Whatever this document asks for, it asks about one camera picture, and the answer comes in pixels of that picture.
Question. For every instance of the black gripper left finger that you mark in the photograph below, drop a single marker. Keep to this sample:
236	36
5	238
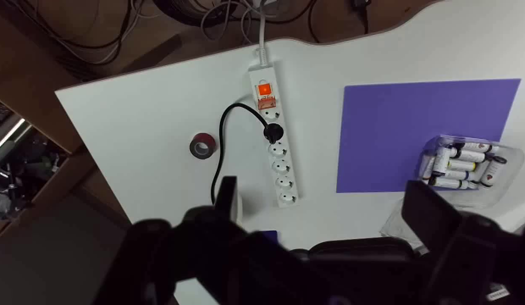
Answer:
227	195

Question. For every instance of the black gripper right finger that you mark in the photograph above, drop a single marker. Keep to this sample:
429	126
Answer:
429	212

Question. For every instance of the lime band bottle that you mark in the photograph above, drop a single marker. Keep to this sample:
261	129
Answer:
449	183

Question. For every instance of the blue band bottle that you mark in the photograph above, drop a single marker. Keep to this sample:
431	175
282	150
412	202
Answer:
451	175

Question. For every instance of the purple band bottle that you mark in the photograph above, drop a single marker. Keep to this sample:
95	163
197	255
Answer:
441	160

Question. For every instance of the yellow band bottle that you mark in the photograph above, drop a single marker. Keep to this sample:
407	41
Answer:
463	165

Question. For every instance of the brown cap bottle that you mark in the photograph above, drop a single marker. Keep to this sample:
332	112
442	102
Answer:
486	173

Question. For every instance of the green band bottle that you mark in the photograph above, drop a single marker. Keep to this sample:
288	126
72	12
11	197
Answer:
480	156

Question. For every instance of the brown bottle with orange logo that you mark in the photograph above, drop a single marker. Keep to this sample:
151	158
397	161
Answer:
469	148

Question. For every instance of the purple mat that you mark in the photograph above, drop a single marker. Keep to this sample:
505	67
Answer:
409	129

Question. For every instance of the clear plastic box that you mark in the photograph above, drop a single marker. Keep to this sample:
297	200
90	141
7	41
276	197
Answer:
510	163

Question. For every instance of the dark tape roll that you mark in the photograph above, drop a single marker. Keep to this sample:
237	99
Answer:
202	146

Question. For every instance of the white power strip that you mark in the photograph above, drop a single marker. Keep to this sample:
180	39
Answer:
275	136

